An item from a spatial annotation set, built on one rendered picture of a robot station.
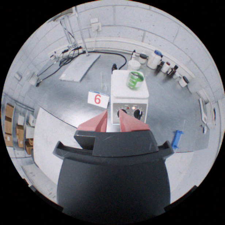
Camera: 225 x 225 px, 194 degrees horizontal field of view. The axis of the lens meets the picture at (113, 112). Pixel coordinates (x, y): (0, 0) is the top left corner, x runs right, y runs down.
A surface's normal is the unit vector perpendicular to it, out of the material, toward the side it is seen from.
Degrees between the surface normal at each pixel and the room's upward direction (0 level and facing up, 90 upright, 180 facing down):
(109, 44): 90
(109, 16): 90
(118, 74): 0
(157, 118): 0
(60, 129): 0
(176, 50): 90
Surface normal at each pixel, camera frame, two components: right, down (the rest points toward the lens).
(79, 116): 0.00, -0.25
